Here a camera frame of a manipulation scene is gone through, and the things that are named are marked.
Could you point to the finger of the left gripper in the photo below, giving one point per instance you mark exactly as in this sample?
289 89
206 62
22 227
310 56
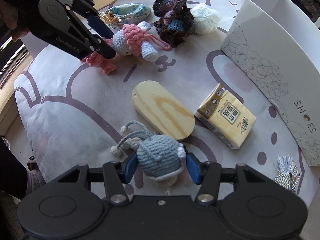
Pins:
94 21
95 43

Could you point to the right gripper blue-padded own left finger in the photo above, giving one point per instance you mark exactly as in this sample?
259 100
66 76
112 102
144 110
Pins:
115 175

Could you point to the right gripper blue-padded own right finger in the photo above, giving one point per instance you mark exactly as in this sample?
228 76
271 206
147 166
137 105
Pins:
206 174

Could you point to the pink crochet doll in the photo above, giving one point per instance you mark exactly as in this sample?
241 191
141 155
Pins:
132 40

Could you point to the blue crochet doll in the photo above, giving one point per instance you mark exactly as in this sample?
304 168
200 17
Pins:
160 157

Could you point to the yellow tissue pack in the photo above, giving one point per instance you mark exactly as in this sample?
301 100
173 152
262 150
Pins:
226 117

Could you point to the oval wooden block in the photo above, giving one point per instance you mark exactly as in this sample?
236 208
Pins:
162 110

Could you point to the person's hand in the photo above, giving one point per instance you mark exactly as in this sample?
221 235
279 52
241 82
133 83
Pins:
9 16

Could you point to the light blue fabric pouch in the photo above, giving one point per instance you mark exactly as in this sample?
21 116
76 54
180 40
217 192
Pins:
120 15

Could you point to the dark crochet flower scrunchie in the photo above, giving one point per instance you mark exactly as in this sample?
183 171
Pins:
175 21

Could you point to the white yarn ball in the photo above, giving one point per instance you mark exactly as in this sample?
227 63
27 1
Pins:
206 20

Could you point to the white shoe box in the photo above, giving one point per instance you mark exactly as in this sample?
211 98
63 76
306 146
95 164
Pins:
277 46

